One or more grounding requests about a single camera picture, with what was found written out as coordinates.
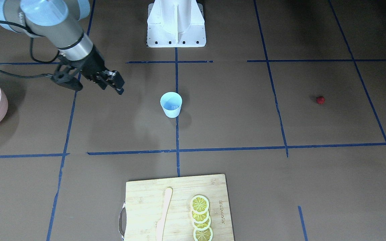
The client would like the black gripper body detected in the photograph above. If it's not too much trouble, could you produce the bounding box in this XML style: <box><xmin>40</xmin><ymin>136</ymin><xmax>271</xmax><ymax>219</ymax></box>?
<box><xmin>79</xmin><ymin>45</ymin><xmax>109</xmax><ymax>90</ymax></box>

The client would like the red strawberry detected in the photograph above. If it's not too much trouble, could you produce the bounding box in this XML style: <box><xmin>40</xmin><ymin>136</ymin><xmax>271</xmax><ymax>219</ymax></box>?
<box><xmin>316</xmin><ymin>96</ymin><xmax>326</xmax><ymax>105</ymax></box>

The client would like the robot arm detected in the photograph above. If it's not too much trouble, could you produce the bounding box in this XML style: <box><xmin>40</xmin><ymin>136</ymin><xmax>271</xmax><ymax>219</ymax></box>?
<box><xmin>0</xmin><ymin>0</ymin><xmax>124</xmax><ymax>94</ymax></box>

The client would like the light blue paper cup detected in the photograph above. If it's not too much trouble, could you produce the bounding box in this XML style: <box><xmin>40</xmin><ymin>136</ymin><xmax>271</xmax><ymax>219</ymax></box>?
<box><xmin>160</xmin><ymin>92</ymin><xmax>183</xmax><ymax>118</ymax></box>

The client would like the wooden cutting board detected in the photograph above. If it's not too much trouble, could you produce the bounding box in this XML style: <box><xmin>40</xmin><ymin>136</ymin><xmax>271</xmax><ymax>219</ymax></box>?
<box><xmin>119</xmin><ymin>174</ymin><xmax>235</xmax><ymax>241</ymax></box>

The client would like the wooden knife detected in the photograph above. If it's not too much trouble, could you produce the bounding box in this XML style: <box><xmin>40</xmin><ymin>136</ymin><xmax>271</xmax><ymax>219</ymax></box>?
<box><xmin>155</xmin><ymin>187</ymin><xmax>173</xmax><ymax>241</ymax></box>

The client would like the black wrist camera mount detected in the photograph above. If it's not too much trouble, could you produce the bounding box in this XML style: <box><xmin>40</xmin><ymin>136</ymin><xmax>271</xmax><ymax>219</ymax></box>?
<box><xmin>50</xmin><ymin>55</ymin><xmax>83</xmax><ymax>91</ymax></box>

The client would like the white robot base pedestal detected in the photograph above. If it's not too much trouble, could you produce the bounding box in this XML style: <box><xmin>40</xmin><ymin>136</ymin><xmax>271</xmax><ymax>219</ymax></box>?
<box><xmin>146</xmin><ymin>0</ymin><xmax>206</xmax><ymax>48</ymax></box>

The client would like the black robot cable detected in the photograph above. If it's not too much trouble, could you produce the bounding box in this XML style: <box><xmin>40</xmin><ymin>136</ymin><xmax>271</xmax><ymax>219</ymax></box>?
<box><xmin>0</xmin><ymin>19</ymin><xmax>67</xmax><ymax>79</ymax></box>

